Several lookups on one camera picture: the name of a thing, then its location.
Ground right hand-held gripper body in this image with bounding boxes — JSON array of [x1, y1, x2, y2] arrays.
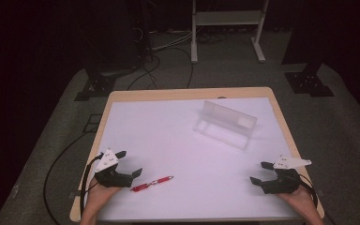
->
[[260, 155, 313, 195]]

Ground white table mat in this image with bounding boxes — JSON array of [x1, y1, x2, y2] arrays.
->
[[96, 97, 302, 222]]

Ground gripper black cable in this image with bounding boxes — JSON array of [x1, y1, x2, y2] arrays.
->
[[80, 152, 105, 221], [298, 173, 321, 210]]

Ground red pen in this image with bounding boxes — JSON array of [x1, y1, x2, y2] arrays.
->
[[129, 175, 174, 193]]

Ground white metal stand frame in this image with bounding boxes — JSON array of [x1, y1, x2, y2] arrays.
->
[[190, 0, 270, 65]]

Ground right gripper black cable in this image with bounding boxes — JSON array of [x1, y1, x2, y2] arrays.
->
[[298, 173, 321, 210]]

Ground person's right hand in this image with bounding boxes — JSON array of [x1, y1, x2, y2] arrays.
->
[[277, 185, 319, 217]]

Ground person's left hand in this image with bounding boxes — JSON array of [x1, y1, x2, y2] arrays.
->
[[85, 177, 122, 218]]

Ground black floor cable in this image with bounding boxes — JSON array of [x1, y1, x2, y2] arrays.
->
[[127, 46, 195, 91], [42, 131, 92, 225]]

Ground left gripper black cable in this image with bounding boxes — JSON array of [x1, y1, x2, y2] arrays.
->
[[80, 152, 105, 221]]

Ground black stand base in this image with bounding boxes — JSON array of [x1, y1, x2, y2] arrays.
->
[[74, 66, 139, 102], [283, 63, 336, 98]]

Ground clear plastic pencil case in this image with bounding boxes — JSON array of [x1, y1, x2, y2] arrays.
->
[[192, 99, 259, 152]]

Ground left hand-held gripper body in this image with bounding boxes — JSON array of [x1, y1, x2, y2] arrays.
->
[[94, 148, 135, 188]]

